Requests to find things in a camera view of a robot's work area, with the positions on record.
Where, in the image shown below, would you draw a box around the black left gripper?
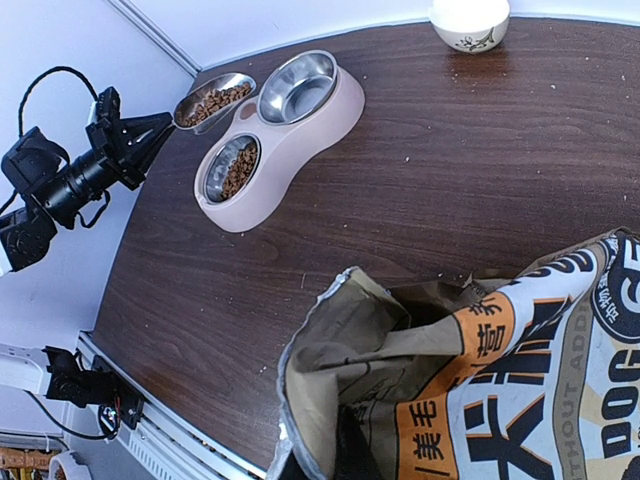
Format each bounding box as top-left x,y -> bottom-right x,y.
86,112 -> 173,190

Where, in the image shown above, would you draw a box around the metal food scoop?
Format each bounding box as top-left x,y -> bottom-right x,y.
172,72 -> 258,135

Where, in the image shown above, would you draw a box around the pet food bag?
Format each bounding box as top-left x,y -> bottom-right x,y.
267,229 -> 639,479

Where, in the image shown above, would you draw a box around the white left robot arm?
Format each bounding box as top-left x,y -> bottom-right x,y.
1,112 -> 174,275

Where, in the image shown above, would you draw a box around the pink double pet feeder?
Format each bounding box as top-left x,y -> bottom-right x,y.
194,63 -> 365,233

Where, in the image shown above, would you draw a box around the front steel feeder bowl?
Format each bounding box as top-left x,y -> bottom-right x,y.
203,134 -> 261,204

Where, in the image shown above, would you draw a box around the steel feeder bowl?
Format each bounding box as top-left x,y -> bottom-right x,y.
203,134 -> 261,204
257,50 -> 338,125

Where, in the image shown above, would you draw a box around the brown kibble pellets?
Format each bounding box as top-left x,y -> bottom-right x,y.
175,82 -> 259,199

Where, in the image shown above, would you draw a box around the rear steel feeder bowl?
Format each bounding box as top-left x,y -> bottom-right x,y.
257,50 -> 338,125

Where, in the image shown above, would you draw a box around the white triple bowl outside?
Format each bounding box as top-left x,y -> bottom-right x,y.
48,450 -> 93,480

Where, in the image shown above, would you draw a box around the white floral ceramic bowl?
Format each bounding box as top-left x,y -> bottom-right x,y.
429,0 -> 511,54

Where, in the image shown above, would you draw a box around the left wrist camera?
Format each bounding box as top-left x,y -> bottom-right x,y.
85,86 -> 121,132

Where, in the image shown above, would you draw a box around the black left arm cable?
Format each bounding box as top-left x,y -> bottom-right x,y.
17,65 -> 101,141

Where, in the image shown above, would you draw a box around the left aluminium frame post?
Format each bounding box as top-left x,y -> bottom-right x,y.
106,0 -> 202,79

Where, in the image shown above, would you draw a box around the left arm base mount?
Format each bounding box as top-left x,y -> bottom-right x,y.
42,346 -> 145,441

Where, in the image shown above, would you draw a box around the front aluminium rail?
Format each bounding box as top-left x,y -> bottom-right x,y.
78,332 -> 266,480

